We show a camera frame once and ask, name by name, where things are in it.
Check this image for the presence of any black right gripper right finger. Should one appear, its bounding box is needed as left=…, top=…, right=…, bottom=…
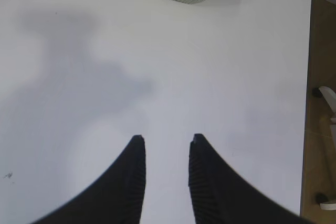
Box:
left=188, top=134, right=308, bottom=224

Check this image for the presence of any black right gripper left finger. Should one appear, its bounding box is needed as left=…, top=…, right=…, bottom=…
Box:
left=36, top=135, right=146, bottom=223

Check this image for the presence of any white office chair base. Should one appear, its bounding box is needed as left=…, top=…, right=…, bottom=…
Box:
left=312, top=86, right=335, bottom=211

